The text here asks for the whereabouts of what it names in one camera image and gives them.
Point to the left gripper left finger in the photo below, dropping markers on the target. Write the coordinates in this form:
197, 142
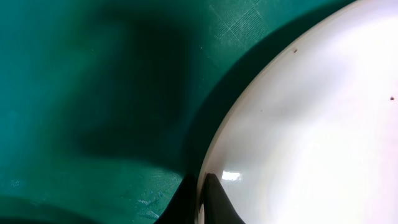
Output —
182, 207

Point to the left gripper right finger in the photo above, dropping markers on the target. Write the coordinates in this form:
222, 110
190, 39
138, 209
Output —
218, 208

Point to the teal plastic tray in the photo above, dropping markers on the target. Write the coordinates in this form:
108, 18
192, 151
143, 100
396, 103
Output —
107, 105

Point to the white plate lower left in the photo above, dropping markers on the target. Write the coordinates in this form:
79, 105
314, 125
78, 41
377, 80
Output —
313, 138

